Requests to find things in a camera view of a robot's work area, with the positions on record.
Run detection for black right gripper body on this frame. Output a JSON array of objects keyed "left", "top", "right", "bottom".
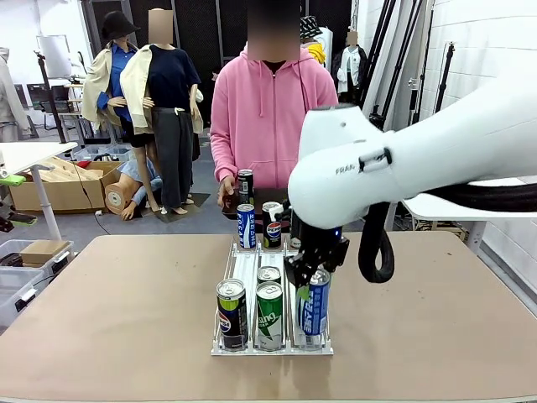
[{"left": 289, "top": 212, "right": 351, "bottom": 274}]

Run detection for dark brown serving tray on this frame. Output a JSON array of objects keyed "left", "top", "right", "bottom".
[{"left": 221, "top": 187, "right": 290, "bottom": 219}]

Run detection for black Pepsi can barcode side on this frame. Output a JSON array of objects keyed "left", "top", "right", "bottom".
[{"left": 237, "top": 168, "right": 255, "bottom": 207}]

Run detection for person's right forearm pink sleeve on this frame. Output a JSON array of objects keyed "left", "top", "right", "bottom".
[{"left": 209, "top": 125, "right": 240, "bottom": 181}]

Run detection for person in pink hoodie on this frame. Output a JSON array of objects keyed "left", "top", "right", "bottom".
[{"left": 209, "top": 0, "right": 340, "bottom": 219}]

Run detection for person's right hand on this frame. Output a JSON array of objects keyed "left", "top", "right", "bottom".
[{"left": 216, "top": 175, "right": 238, "bottom": 209}]

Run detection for green soda can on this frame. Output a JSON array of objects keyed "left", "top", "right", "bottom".
[
  {"left": 256, "top": 265, "right": 283, "bottom": 286},
  {"left": 254, "top": 281, "right": 284, "bottom": 352}
]

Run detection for white desk with white leg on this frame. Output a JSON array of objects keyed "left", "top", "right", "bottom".
[{"left": 0, "top": 141, "right": 80, "bottom": 243}]

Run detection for clear plastic storage bin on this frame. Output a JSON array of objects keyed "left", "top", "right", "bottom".
[
  {"left": 0, "top": 266, "right": 50, "bottom": 331},
  {"left": 0, "top": 238, "right": 76, "bottom": 278}
]

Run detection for small brown cardboard box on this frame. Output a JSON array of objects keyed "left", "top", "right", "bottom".
[{"left": 19, "top": 238, "right": 71, "bottom": 265}]

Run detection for wooden pieces pile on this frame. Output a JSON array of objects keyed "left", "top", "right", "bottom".
[{"left": 24, "top": 155, "right": 104, "bottom": 182}]

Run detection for large cardboard box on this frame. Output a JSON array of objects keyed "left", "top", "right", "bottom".
[{"left": 8, "top": 155, "right": 123, "bottom": 212}]

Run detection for black Pepsi display can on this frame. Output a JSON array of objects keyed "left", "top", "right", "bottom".
[{"left": 262, "top": 201, "right": 283, "bottom": 249}]

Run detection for white can dispenser rack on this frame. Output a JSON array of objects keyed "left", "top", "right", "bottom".
[{"left": 210, "top": 234, "right": 335, "bottom": 357}]

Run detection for blue Pocari display can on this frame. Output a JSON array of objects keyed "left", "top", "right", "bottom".
[{"left": 236, "top": 203, "right": 257, "bottom": 251}]

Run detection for mannequin grey hoodie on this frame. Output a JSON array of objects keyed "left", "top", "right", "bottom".
[{"left": 0, "top": 46, "right": 33, "bottom": 143}]

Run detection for black tripod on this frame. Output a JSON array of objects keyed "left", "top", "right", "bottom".
[{"left": 33, "top": 50, "right": 68, "bottom": 144}]

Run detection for lying mannequin torso blue clothes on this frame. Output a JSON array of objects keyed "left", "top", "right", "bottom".
[{"left": 103, "top": 159, "right": 164, "bottom": 222}]

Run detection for large white table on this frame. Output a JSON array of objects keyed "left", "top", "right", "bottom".
[{"left": 400, "top": 196, "right": 537, "bottom": 255}]

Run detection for white board on stand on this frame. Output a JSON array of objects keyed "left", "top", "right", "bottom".
[{"left": 36, "top": 34, "right": 73, "bottom": 80}]

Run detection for mannequin black hat blue shirt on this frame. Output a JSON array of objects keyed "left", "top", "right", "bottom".
[{"left": 81, "top": 10, "right": 142, "bottom": 144}]

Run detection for mannequin white jacket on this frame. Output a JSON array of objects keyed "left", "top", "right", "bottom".
[{"left": 333, "top": 31, "right": 370, "bottom": 108}]

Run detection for mannequin cream jacket navy shirt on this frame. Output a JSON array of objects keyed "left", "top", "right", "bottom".
[{"left": 120, "top": 8, "right": 205, "bottom": 216}]

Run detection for black tripod pole bundle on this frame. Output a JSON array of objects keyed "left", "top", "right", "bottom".
[{"left": 360, "top": 0, "right": 398, "bottom": 131}]

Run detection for mannequin bucket hat yellow hoodie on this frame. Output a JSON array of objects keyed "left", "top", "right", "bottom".
[{"left": 298, "top": 15, "right": 332, "bottom": 68}]

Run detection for black light stand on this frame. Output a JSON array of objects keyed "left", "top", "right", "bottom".
[{"left": 434, "top": 40, "right": 456, "bottom": 114}]

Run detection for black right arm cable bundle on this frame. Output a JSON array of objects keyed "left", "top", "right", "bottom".
[{"left": 357, "top": 178, "right": 537, "bottom": 285}]

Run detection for black floor cable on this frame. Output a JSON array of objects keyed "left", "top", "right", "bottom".
[{"left": 69, "top": 161, "right": 111, "bottom": 235}]

